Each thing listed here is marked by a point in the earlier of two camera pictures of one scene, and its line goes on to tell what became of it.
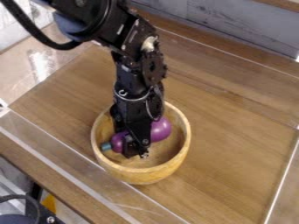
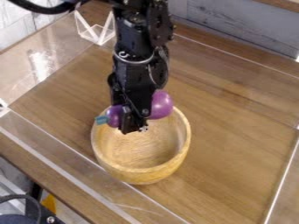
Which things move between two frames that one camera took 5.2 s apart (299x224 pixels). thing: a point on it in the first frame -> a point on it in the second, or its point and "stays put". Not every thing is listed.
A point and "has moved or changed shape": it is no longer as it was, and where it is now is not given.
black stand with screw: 45,216 stays put
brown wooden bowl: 164,154 stays put
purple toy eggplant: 160,131 has moved or changed shape
